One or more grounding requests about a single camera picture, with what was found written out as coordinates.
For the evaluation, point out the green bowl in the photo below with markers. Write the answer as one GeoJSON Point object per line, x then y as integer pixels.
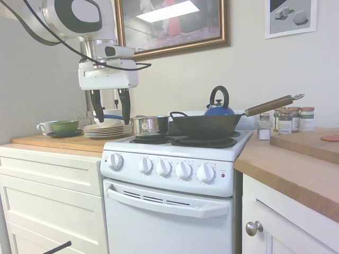
{"type": "Point", "coordinates": [64, 125]}

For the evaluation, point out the silver cabinet knob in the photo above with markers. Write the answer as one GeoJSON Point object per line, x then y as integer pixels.
{"type": "Point", "coordinates": [253, 228]}

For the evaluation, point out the black coil burner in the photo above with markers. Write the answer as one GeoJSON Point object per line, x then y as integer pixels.
{"type": "Point", "coordinates": [148, 139]}
{"type": "Point", "coordinates": [201, 144]}
{"type": "Point", "coordinates": [235, 134]}

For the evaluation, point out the grey appliance side panel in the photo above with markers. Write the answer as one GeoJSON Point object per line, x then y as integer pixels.
{"type": "Point", "coordinates": [31, 92]}

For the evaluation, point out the white burner knob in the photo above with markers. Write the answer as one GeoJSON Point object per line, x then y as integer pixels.
{"type": "Point", "coordinates": [205, 173]}
{"type": "Point", "coordinates": [183, 170]}
{"type": "Point", "coordinates": [145, 165]}
{"type": "Point", "coordinates": [163, 168]}

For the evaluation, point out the stack of white plates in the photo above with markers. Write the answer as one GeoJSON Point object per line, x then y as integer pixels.
{"type": "Point", "coordinates": [106, 131]}

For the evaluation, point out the white cabinet with knob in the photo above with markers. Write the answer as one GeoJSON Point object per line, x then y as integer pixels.
{"type": "Point", "coordinates": [291, 238]}

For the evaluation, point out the spice jar green label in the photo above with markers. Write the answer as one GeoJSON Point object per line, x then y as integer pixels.
{"type": "Point", "coordinates": [284, 124]}

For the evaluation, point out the thick wooden cutting board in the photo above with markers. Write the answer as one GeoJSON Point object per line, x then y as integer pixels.
{"type": "Point", "coordinates": [304, 145]}

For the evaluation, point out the black wall plug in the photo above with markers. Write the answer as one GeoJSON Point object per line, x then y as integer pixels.
{"type": "Point", "coordinates": [116, 101]}

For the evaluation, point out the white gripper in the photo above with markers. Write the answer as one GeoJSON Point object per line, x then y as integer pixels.
{"type": "Point", "coordinates": [108, 76]}

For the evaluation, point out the shiny steel saucepan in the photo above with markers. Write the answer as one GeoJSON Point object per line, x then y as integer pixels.
{"type": "Point", "coordinates": [145, 125]}

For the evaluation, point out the pink flat object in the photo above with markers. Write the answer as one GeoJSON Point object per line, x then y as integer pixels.
{"type": "Point", "coordinates": [329, 138]}

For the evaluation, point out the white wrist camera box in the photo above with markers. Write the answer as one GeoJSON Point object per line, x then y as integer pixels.
{"type": "Point", "coordinates": [116, 51]}

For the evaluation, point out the white ceramic bowl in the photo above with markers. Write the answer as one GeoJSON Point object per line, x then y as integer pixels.
{"type": "Point", "coordinates": [111, 122]}

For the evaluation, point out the dark saucer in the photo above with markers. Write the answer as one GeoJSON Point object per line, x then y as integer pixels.
{"type": "Point", "coordinates": [66, 134]}

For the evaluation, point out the spice jar white label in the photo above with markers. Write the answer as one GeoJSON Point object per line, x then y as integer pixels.
{"type": "Point", "coordinates": [306, 120]}

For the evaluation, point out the white drawer cabinet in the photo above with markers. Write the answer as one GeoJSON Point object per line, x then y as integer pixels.
{"type": "Point", "coordinates": [53, 190]}

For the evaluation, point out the gold framed painting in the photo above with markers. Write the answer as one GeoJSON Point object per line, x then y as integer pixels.
{"type": "Point", "coordinates": [172, 23]}

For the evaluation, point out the white oven dial knob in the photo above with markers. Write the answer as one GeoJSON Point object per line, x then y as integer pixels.
{"type": "Point", "coordinates": [115, 161]}

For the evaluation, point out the white teacup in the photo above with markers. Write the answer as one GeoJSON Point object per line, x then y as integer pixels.
{"type": "Point", "coordinates": [46, 127]}

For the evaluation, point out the white bordered poster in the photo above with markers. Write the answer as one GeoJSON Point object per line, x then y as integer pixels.
{"type": "Point", "coordinates": [291, 18]}

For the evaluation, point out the glass salt shaker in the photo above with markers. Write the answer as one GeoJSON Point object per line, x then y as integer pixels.
{"type": "Point", "coordinates": [264, 133]}

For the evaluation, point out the clear glass tumbler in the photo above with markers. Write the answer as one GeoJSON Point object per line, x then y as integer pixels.
{"type": "Point", "coordinates": [80, 117]}

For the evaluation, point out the black rod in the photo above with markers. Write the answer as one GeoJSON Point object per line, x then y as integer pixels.
{"type": "Point", "coordinates": [63, 244]}

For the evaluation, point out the spice jar brown lid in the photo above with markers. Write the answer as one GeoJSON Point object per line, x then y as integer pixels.
{"type": "Point", "coordinates": [276, 121]}
{"type": "Point", "coordinates": [295, 119]}

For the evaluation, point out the white electric stove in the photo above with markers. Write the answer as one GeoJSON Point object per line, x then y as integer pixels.
{"type": "Point", "coordinates": [169, 232]}

